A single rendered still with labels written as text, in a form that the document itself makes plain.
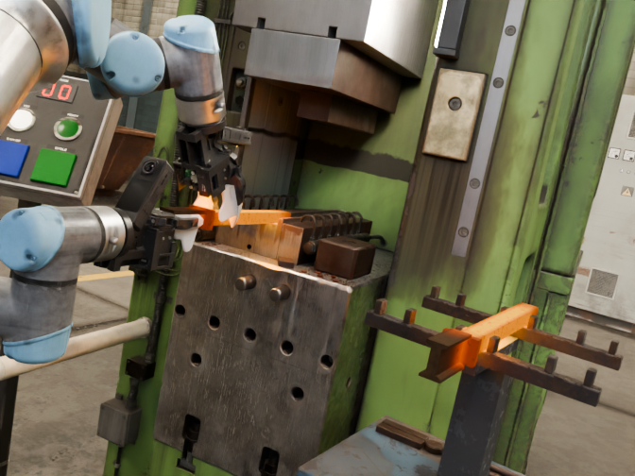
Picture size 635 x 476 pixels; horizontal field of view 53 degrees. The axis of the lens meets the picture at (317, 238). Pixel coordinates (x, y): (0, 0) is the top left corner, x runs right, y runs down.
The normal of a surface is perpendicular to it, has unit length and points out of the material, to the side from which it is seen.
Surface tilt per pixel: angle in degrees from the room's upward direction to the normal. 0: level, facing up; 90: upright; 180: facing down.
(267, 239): 90
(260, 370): 90
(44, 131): 60
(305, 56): 90
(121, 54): 90
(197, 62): 109
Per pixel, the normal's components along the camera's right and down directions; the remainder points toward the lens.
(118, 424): -0.40, 0.06
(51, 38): 0.64, 0.52
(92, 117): 0.11, -0.35
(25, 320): 0.04, 0.15
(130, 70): 0.33, 0.21
